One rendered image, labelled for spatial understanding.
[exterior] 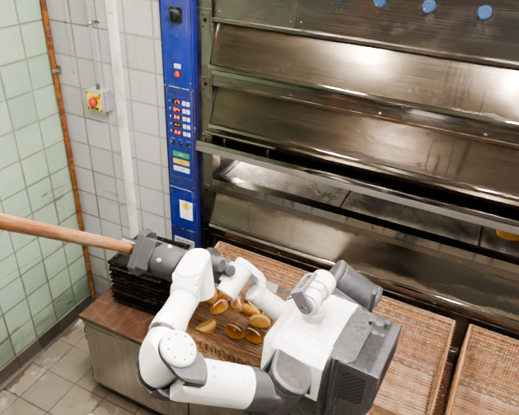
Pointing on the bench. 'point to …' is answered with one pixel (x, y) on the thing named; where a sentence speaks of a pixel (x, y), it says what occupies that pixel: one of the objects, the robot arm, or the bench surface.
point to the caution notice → (186, 210)
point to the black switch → (175, 14)
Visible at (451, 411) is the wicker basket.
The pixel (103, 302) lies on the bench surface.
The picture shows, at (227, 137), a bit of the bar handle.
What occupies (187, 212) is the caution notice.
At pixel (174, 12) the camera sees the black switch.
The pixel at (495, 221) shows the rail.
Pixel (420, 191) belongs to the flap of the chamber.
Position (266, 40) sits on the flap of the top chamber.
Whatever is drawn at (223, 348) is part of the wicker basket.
